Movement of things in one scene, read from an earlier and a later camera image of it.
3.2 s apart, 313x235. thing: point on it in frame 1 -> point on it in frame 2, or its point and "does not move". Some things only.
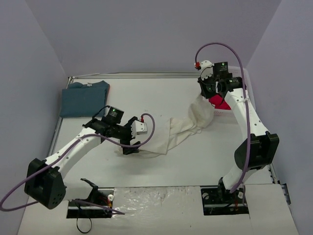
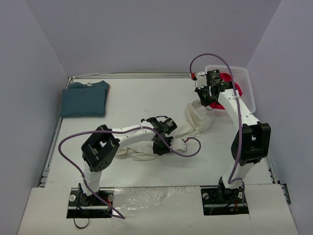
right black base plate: (217, 200) does not move
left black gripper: (128, 136) -> (160, 147)
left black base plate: (102, 197) does not move
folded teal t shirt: (79, 100) does not move
